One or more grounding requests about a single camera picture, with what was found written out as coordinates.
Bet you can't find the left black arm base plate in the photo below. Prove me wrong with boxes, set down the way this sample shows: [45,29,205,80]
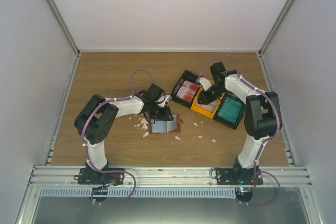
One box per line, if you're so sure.
[74,166,125,203]

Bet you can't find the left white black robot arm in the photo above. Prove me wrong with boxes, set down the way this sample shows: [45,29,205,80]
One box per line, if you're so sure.
[74,84,174,184]

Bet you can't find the aluminium mounting rail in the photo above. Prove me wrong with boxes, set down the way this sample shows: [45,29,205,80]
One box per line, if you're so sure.
[29,166,312,188]

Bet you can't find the orange card bin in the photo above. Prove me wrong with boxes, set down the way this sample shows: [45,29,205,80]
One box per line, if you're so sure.
[191,88,224,119]

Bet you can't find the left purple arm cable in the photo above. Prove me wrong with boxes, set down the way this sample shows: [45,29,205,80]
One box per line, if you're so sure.
[81,69,155,167]

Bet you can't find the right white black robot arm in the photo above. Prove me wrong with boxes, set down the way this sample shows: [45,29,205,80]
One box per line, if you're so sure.
[196,62,282,185]

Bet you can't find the red white card stack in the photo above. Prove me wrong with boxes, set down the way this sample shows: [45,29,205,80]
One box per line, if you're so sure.
[176,80,199,103]

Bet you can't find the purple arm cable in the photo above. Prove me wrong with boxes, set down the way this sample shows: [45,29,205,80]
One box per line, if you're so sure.
[81,69,155,167]
[199,55,283,168]

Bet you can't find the grey slotted cable duct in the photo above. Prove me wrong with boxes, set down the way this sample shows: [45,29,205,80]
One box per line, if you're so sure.
[40,187,236,199]

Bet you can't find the brown leather card holder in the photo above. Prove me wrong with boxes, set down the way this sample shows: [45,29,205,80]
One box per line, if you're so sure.
[149,114,183,134]

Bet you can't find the black three-slot card tray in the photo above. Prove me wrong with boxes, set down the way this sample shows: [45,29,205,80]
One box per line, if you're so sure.
[171,70,245,130]

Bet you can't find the teal card stack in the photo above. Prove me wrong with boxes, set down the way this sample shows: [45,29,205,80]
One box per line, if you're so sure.
[215,97,244,129]

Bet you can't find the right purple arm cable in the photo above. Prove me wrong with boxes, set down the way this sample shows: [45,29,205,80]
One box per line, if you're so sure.
[199,55,283,168]

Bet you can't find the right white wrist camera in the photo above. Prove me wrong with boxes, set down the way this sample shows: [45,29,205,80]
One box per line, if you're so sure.
[197,77,212,91]

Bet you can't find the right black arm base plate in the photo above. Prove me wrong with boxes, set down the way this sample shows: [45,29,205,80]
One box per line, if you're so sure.
[209,167,263,204]

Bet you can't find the white patterned card stack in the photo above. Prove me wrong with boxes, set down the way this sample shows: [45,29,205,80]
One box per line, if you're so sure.
[196,100,218,113]

